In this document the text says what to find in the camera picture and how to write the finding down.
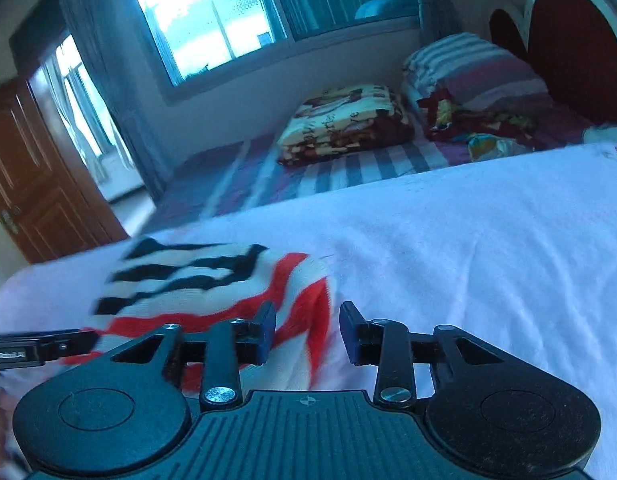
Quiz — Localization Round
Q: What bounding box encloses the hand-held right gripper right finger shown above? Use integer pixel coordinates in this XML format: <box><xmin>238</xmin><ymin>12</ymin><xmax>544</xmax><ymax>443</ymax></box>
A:
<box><xmin>339</xmin><ymin>301</ymin><xmax>510</xmax><ymax>407</ymax></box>

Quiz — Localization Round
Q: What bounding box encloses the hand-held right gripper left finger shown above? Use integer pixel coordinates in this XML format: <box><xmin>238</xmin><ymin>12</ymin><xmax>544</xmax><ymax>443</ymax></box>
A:
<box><xmin>108</xmin><ymin>305</ymin><xmax>278</xmax><ymax>412</ymax></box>

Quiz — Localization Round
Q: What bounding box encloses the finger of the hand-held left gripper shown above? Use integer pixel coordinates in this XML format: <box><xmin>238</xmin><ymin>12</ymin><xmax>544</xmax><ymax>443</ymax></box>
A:
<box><xmin>29</xmin><ymin>329</ymin><xmax>100</xmax><ymax>365</ymax></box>

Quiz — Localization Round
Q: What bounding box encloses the red black white striped sweater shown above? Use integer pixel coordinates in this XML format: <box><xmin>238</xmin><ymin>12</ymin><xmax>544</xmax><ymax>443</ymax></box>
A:
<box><xmin>58</xmin><ymin>237</ymin><xmax>339</xmax><ymax>396</ymax></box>

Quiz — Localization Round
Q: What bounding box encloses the white bed blanket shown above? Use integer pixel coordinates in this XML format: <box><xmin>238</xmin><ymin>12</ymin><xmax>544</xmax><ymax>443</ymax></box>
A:
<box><xmin>0</xmin><ymin>141</ymin><xmax>617</xmax><ymax>480</ymax></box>

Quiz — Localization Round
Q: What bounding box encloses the striped bed sheet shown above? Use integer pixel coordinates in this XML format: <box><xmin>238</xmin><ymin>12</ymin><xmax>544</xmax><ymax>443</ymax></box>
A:
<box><xmin>153</xmin><ymin>100</ymin><xmax>597</xmax><ymax>233</ymax></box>

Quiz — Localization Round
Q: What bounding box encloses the brown wooden door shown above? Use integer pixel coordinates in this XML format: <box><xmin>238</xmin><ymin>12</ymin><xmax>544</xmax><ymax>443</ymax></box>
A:
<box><xmin>0</xmin><ymin>76</ymin><xmax>130</xmax><ymax>264</ymax></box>

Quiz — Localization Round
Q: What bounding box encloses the folded yellow red printed blanket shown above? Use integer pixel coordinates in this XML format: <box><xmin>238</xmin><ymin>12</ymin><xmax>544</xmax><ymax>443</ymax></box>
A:
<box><xmin>277</xmin><ymin>85</ymin><xmax>416</xmax><ymax>167</ymax></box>

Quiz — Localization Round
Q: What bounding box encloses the sheer white curtain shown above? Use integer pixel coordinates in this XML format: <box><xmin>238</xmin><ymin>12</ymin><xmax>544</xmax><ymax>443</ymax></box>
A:
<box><xmin>42</xmin><ymin>51</ymin><xmax>112</xmax><ymax>182</ymax></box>

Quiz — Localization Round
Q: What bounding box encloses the colourful printed cloth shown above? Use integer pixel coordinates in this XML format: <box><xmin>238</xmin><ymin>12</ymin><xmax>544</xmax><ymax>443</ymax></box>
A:
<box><xmin>419</xmin><ymin>87</ymin><xmax>547</xmax><ymax>162</ymax></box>

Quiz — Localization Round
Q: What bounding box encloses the grey curtain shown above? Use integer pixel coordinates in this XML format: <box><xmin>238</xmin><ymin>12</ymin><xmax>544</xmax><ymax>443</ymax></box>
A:
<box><xmin>48</xmin><ymin>0</ymin><xmax>170</xmax><ymax>202</ymax></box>
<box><xmin>413</xmin><ymin>0</ymin><xmax>465</xmax><ymax>47</ymax></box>

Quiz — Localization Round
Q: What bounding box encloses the striped pillow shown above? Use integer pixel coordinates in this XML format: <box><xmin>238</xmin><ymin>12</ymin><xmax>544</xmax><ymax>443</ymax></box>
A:
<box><xmin>403</xmin><ymin>32</ymin><xmax>550</xmax><ymax>111</ymax></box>

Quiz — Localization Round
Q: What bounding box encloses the window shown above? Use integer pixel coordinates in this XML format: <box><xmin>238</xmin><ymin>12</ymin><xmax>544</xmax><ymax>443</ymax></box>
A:
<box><xmin>119</xmin><ymin>0</ymin><xmax>425</xmax><ymax>102</ymax></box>

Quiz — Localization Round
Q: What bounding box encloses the teal cushion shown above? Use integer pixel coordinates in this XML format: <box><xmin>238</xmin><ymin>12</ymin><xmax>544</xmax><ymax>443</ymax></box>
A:
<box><xmin>355</xmin><ymin>0</ymin><xmax>421</xmax><ymax>22</ymax></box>

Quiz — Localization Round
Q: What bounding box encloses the red white scalloped headboard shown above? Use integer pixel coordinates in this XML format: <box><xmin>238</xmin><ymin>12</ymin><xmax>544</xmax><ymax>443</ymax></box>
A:
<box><xmin>489</xmin><ymin>0</ymin><xmax>617</xmax><ymax>127</ymax></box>

